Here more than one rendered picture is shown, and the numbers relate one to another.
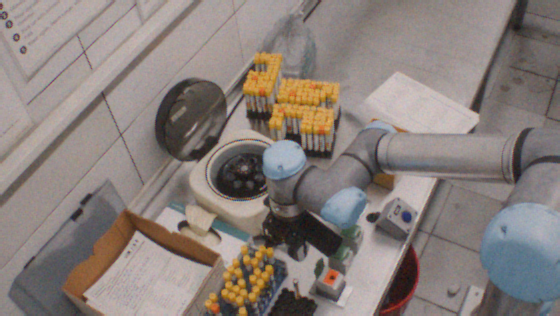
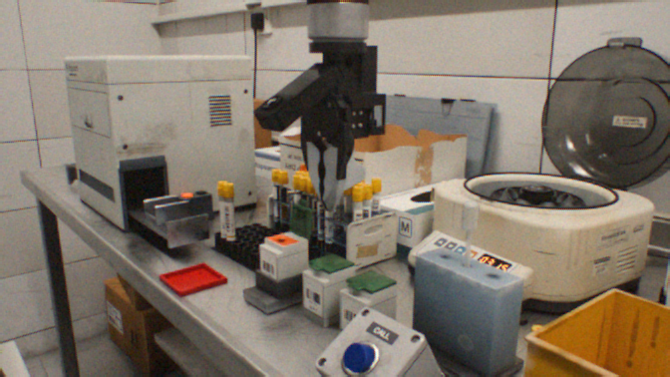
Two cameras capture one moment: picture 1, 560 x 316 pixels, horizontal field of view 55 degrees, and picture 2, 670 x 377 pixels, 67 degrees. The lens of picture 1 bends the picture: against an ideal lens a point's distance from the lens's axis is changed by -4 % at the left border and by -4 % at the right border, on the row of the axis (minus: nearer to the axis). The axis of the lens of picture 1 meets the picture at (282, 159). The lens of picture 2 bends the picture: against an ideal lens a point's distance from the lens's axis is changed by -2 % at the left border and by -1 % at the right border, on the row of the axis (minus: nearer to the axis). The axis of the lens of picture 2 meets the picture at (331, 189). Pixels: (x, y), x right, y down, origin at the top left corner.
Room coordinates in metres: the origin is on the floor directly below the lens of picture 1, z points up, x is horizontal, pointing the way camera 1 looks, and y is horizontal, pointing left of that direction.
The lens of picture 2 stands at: (0.80, -0.63, 1.17)
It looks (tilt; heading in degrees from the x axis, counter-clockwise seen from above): 14 degrees down; 105
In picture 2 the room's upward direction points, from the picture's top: straight up
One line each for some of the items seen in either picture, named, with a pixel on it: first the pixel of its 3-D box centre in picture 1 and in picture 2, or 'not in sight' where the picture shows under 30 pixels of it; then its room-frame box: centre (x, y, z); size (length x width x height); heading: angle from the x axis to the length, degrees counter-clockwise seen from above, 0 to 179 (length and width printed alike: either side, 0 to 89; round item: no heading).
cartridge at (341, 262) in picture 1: (340, 258); (329, 289); (0.65, -0.11, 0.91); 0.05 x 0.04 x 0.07; 55
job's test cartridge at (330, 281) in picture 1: (330, 283); (284, 263); (0.59, -0.07, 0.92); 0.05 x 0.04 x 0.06; 55
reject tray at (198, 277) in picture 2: not in sight; (192, 278); (0.45, -0.06, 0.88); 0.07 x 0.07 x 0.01; 55
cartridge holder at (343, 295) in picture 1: (330, 288); (284, 283); (0.59, -0.07, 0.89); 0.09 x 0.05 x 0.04; 55
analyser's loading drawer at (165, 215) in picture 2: not in sight; (162, 211); (0.32, 0.08, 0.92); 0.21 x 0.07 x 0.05; 145
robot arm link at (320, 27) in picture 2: (287, 198); (336, 25); (0.64, 0.00, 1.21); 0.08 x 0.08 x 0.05
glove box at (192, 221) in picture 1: (202, 234); (442, 207); (0.76, 0.22, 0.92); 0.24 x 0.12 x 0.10; 55
